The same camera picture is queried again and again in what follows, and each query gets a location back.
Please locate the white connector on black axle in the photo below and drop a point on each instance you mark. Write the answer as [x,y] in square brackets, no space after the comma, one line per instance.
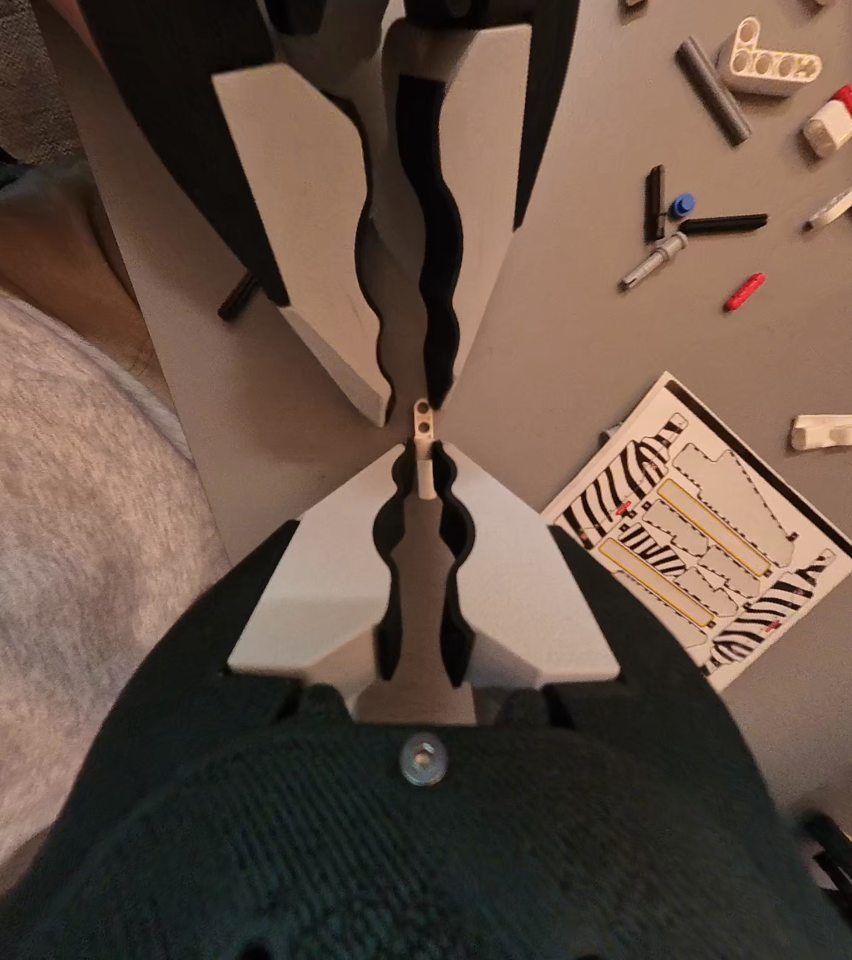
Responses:
[238,296]

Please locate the zebra print sticker sheet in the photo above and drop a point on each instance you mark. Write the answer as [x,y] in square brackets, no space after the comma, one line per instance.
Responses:
[703,525]

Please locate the lego airplane model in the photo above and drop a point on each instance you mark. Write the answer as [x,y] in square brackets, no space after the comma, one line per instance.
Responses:
[845,847]

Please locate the white curved lego piece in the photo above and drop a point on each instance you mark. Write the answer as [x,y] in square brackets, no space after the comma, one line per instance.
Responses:
[827,131]

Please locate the white thin lego liftarm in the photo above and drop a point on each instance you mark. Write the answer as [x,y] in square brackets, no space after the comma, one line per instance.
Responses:
[830,210]

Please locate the grey lego axle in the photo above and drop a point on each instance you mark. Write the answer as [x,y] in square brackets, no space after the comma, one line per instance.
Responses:
[714,90]

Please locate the white L-shaped lego beam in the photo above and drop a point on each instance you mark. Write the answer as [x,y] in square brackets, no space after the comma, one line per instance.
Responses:
[767,64]

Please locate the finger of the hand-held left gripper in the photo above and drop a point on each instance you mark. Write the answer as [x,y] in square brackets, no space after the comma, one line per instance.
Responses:
[298,187]
[486,112]

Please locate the white short lego beam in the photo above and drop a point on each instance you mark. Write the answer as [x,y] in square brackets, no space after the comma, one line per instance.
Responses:
[423,442]

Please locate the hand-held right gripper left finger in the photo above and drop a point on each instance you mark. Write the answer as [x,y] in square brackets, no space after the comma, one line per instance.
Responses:
[306,600]

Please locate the black notched lego axle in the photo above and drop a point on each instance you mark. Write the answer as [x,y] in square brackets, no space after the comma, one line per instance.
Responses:
[654,202]

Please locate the red short lego axle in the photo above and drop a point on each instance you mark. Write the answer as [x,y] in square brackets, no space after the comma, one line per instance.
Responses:
[744,292]

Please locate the white lego wedge panel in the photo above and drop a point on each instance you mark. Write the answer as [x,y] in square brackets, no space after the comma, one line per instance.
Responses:
[834,433]

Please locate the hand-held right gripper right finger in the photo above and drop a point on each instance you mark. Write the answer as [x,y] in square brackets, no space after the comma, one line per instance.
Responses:
[538,600]

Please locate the blue lego pin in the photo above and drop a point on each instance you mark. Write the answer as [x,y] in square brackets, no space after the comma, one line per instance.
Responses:
[683,204]

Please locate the light grey long lego pin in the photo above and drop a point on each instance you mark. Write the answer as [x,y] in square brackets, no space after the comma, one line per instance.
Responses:
[654,259]

